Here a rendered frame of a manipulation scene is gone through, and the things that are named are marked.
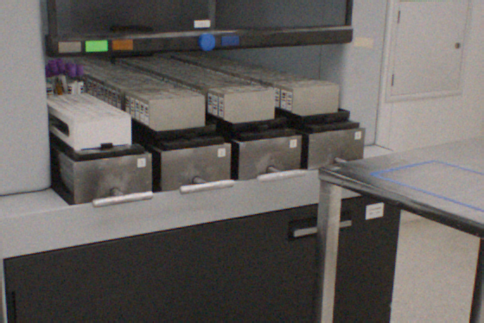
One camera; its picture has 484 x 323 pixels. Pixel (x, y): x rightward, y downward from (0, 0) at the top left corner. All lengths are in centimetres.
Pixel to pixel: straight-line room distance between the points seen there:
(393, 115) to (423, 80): 21
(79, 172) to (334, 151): 51
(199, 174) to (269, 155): 15
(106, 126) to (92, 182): 10
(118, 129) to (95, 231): 17
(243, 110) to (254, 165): 12
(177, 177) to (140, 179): 7
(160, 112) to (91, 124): 15
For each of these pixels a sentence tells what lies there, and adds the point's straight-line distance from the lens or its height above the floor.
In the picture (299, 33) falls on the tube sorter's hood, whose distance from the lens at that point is 135.
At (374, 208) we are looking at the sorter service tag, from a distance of 148.
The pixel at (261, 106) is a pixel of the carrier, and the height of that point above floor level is 85.
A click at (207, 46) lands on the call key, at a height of 97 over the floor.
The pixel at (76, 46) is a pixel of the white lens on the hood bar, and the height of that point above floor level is 98.
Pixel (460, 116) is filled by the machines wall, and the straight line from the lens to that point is 343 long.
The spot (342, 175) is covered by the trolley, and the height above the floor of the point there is 82.
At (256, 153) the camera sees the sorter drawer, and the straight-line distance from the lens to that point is 127.
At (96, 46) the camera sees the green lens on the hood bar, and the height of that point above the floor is 98.
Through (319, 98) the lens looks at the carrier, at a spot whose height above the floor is 86.
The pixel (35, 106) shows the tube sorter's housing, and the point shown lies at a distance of 118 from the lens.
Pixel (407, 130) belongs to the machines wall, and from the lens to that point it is 321.
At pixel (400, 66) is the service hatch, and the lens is 311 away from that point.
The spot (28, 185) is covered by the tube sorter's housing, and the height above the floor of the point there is 75.
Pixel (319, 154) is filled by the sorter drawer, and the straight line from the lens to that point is 135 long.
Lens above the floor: 111
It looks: 17 degrees down
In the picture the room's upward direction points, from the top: 1 degrees clockwise
